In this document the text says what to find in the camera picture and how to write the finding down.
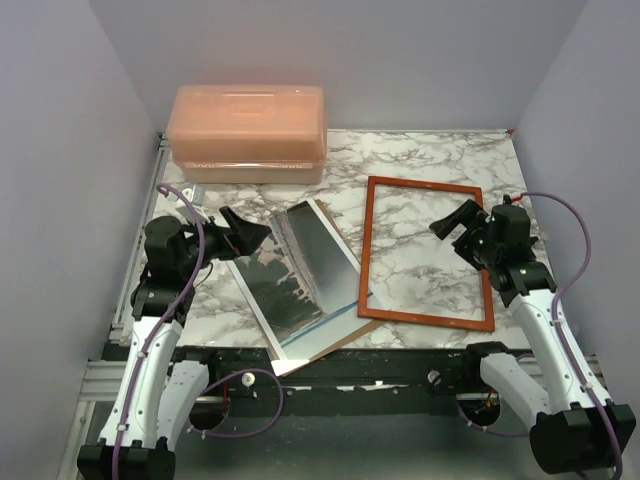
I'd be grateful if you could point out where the aluminium extrusion frame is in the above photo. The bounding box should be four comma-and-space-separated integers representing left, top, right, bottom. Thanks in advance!
57, 133, 169, 479

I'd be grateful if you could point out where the orange translucent plastic storage box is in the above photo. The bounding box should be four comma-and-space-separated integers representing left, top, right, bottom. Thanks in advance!
166, 85, 328, 184

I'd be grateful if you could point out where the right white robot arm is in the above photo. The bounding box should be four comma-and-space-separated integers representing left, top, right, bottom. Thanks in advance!
430, 196, 636, 479

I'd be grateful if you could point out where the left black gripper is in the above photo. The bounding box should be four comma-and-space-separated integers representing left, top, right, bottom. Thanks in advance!
179, 205, 271, 278

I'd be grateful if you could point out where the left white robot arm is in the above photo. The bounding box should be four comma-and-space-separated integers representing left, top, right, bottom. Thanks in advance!
77, 207, 271, 479

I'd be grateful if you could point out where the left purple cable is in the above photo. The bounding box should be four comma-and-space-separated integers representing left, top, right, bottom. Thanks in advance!
112, 183, 284, 480

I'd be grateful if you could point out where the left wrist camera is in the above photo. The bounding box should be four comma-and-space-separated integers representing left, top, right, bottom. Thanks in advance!
174, 184, 207, 224

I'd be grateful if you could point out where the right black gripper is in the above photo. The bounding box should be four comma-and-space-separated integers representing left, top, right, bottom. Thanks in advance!
431, 198, 501, 270

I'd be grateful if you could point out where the brown cardboard backing board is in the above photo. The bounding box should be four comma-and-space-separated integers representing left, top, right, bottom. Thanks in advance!
271, 201, 382, 376

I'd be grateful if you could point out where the orange wooden picture frame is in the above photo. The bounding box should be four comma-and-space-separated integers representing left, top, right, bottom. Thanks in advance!
357, 176, 495, 333

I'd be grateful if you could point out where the landscape photo print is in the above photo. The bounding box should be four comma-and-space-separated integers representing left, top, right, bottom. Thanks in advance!
227, 198, 363, 362

